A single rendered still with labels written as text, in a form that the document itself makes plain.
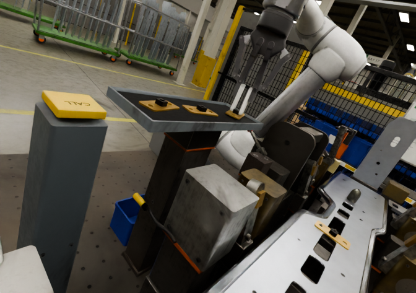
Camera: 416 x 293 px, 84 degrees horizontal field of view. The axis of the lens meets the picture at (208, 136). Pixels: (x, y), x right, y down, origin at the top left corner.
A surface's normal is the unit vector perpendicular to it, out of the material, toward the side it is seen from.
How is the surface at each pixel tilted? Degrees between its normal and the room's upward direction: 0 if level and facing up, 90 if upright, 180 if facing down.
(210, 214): 90
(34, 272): 0
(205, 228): 90
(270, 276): 0
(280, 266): 0
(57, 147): 90
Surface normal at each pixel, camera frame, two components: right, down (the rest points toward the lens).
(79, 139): 0.69, 0.49
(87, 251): 0.36, -0.87
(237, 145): -0.40, 0.11
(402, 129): -0.62, 0.04
